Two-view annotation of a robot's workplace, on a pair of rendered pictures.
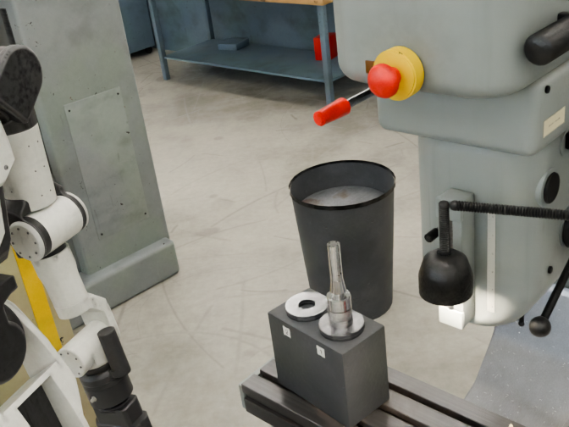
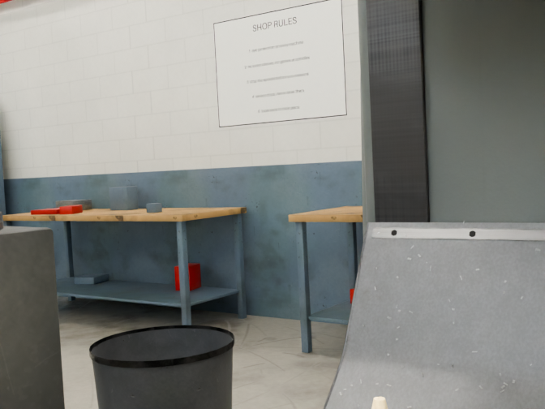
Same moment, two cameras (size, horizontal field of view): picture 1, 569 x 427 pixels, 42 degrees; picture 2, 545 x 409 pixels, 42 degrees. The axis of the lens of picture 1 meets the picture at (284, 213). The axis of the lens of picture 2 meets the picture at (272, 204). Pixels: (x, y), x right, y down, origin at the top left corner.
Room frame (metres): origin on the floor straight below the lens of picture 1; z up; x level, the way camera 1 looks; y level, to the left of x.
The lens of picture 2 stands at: (0.64, -0.23, 1.18)
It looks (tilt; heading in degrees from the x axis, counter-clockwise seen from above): 3 degrees down; 350
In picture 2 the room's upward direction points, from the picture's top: 3 degrees counter-clockwise
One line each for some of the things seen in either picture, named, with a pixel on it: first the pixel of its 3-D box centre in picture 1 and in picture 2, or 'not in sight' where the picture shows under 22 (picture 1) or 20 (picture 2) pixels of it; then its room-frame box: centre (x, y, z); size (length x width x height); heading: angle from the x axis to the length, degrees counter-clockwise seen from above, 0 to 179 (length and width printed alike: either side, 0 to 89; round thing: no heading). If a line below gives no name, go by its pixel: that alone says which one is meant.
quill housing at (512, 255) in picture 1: (495, 213); not in sight; (1.00, -0.32, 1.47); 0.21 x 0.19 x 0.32; 44
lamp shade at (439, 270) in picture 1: (445, 271); not in sight; (0.84, -0.20, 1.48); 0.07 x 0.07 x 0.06
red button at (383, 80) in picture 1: (386, 79); not in sight; (0.82, -0.13, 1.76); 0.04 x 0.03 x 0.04; 44
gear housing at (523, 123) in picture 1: (510, 72); not in sight; (1.02, -0.35, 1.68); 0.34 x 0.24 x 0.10; 134
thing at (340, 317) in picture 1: (339, 310); not in sight; (1.20, -0.08, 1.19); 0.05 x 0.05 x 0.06
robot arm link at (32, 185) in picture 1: (31, 187); not in sight; (1.21, 0.43, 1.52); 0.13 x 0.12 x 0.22; 151
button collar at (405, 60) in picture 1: (398, 73); not in sight; (0.83, -0.15, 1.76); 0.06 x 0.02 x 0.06; 44
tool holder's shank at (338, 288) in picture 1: (335, 269); not in sight; (1.20, -0.08, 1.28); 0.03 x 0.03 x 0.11
